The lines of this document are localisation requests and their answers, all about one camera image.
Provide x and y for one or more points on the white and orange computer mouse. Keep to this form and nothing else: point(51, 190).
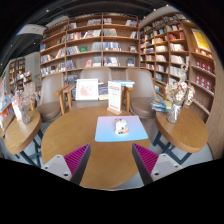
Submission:
point(121, 126)

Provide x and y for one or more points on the distant wooden bookshelf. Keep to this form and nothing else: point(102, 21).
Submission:
point(16, 71)

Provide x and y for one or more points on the glass vase with pink flowers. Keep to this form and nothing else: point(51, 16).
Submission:
point(26, 116)

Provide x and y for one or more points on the colourful book display rack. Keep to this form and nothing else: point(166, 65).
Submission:
point(4, 103)

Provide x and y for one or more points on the dark cover book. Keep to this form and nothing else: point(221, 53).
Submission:
point(103, 90)

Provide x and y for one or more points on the small white table sign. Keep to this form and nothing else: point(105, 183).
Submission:
point(16, 111)

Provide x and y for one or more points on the stack of light blue books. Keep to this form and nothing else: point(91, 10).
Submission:
point(125, 83)

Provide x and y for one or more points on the curved wooden bookshelf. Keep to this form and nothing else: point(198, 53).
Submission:
point(173, 46)

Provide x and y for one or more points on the round wooden side table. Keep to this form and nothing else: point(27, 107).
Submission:
point(183, 133)
point(21, 136)

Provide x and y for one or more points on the white ceiling panel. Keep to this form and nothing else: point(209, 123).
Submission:
point(31, 29)

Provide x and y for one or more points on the pink-blue gradient mouse pad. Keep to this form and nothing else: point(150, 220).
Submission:
point(105, 131)

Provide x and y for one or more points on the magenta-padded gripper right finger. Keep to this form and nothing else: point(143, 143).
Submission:
point(156, 166)

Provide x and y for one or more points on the stack of colourful books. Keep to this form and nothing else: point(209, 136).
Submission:
point(160, 105)

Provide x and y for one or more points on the white sign on wooden base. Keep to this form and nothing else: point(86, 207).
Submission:
point(114, 96)

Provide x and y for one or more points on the glass vase with dried flowers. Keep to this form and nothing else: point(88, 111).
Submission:
point(173, 113)

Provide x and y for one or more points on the white framed floral picture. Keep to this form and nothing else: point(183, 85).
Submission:
point(87, 89)

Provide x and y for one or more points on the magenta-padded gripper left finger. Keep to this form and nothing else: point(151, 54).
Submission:
point(68, 166)

